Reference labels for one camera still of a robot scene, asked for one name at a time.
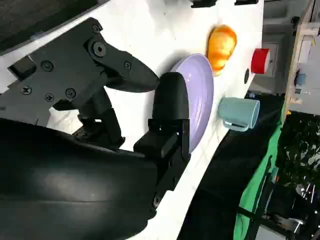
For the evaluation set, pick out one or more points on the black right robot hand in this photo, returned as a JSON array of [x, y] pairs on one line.
[[62, 187]]

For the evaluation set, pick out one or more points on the lilac plate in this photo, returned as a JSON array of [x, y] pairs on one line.
[[200, 100]]

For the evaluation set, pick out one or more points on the pale green mug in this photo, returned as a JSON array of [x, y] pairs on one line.
[[235, 110]]

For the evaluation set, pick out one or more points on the green cloth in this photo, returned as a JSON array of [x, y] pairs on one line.
[[257, 175]]

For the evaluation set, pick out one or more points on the orange white toy bread roll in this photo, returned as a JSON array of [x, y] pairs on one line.
[[221, 47]]

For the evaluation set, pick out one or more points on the black block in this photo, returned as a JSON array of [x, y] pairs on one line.
[[246, 1], [203, 3]]

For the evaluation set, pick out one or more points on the red tape roll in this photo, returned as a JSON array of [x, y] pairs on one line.
[[260, 61]]

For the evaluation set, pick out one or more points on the green leafy plant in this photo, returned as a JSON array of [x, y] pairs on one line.
[[300, 150]]

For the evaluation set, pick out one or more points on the small blue cup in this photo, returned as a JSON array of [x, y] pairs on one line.
[[300, 78]]

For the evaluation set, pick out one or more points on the wooden frame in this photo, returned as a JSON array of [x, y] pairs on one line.
[[300, 30]]

